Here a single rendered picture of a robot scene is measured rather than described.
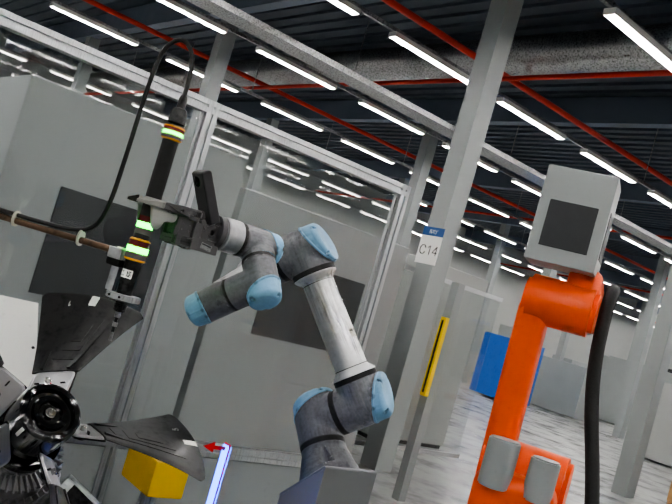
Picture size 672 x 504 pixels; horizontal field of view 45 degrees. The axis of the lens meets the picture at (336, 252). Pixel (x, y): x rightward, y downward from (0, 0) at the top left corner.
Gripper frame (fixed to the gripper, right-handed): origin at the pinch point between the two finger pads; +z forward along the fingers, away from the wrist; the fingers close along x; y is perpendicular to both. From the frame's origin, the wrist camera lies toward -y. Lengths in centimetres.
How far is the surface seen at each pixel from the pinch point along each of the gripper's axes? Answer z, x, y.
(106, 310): -7.7, 16.4, 25.3
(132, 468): -34, 32, 65
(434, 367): -462, 340, 46
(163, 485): -37, 21, 65
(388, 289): -354, 307, -7
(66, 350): 1.0, 10.2, 34.6
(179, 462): -21, -9, 50
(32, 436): 9.9, -8.1, 48.0
